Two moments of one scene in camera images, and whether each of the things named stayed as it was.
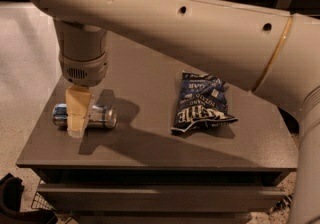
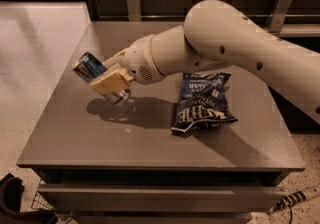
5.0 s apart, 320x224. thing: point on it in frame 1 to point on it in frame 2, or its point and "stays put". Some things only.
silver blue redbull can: (101, 116) to (89, 66)
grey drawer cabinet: (139, 172) stays put
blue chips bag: (203, 100) stays put
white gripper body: (85, 71) to (139, 59)
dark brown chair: (11, 188) stays put
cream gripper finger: (78, 106) to (115, 81)
